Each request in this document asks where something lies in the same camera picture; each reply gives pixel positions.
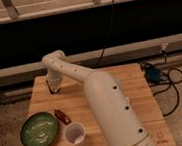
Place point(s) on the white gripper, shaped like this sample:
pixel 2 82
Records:
pixel 54 81

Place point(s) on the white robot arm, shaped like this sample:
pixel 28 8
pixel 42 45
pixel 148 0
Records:
pixel 117 119

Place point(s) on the green round bowl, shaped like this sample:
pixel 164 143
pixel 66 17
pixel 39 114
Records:
pixel 40 129

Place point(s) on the white plastic cup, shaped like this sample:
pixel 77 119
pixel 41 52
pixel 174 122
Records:
pixel 74 134

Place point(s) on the blue power adapter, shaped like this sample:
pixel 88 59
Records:
pixel 152 74

